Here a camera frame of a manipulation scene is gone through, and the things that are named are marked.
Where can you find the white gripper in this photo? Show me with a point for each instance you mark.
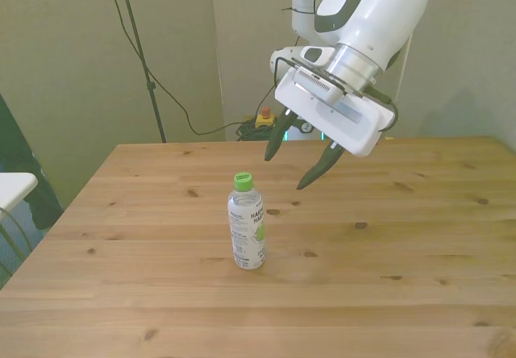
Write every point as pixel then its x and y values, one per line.
pixel 342 128

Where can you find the water bottle with green cap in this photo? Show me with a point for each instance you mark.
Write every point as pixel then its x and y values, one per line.
pixel 246 233

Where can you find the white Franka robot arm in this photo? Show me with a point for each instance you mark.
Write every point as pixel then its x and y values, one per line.
pixel 379 15

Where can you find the black tripod pole stand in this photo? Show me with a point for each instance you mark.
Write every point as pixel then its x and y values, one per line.
pixel 150 86

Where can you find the yellow emergency stop button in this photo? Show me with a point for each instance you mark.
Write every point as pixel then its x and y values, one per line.
pixel 265 121

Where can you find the dark hanging cloth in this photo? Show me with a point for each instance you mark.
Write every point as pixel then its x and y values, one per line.
pixel 24 148

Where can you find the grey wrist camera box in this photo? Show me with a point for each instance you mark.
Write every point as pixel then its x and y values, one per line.
pixel 318 84

